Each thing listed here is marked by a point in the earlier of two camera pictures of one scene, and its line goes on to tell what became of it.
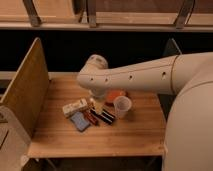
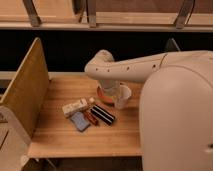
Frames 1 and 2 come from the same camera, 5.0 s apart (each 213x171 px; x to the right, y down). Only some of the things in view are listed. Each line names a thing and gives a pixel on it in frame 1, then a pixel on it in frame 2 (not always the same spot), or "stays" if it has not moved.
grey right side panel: x=171 y=48 stays
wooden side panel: x=28 y=93 stays
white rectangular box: x=76 y=107 stays
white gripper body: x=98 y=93 to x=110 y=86
